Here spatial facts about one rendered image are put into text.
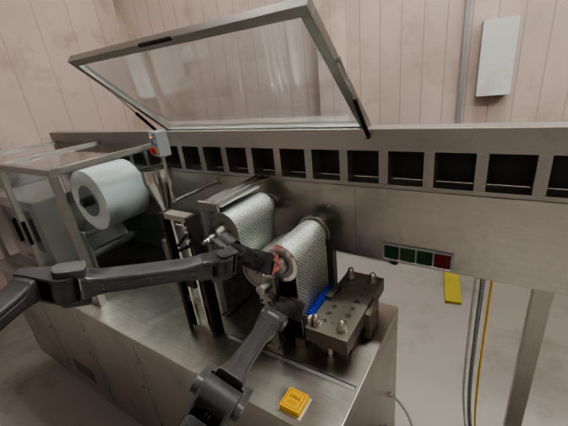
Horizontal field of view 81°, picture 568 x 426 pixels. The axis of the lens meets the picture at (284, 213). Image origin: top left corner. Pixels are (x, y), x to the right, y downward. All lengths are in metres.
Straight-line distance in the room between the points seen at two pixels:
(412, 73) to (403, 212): 2.67
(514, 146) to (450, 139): 0.17
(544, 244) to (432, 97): 2.74
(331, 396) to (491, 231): 0.74
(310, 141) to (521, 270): 0.84
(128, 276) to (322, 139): 0.82
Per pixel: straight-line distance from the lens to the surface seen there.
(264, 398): 1.24
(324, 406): 1.20
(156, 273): 0.92
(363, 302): 1.35
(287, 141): 1.39
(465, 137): 1.18
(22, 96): 4.47
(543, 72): 3.92
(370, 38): 3.87
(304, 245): 1.22
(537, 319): 1.63
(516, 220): 1.25
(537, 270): 1.33
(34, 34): 4.70
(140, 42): 1.31
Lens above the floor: 1.86
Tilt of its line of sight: 22 degrees down
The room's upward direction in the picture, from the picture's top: 7 degrees counter-clockwise
